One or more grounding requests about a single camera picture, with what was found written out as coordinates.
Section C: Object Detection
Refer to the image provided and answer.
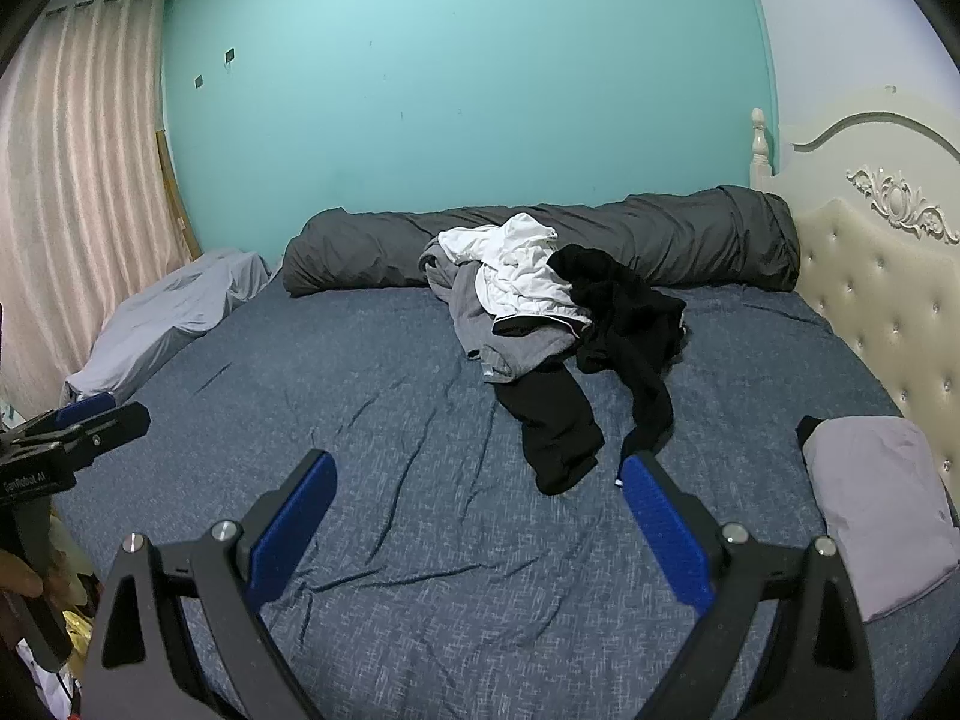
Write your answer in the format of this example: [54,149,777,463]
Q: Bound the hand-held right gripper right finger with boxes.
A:
[619,452,878,720]

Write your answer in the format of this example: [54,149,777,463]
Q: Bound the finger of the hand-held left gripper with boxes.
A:
[45,401,152,470]
[52,391,119,436]

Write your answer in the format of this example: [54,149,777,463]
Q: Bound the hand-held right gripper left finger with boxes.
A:
[75,450,338,720]

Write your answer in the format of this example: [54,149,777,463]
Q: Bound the cream tufted headboard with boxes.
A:
[750,82,960,511]

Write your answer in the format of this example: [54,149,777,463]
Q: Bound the lilac pillow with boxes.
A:
[801,416,957,623]

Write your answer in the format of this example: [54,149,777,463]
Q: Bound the wooden board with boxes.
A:
[154,127,203,260]

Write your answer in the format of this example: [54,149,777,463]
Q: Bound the light grey blanket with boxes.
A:
[64,249,272,402]

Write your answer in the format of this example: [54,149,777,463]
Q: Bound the black white-trimmed shorts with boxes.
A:
[491,313,597,342]

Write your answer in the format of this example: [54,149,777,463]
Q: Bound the person's left hand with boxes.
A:
[0,546,46,601]

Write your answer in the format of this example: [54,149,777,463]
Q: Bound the black sweatshirt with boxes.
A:
[547,244,689,466]

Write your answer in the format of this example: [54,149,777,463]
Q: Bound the dark grey rolled duvet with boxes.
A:
[281,184,802,297]

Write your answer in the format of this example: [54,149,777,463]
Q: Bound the grey garment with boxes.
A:
[418,236,578,383]

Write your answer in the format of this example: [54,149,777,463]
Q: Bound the pink striped curtain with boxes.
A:
[0,0,196,413]

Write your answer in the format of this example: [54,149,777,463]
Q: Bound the white garment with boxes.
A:
[437,214,597,327]

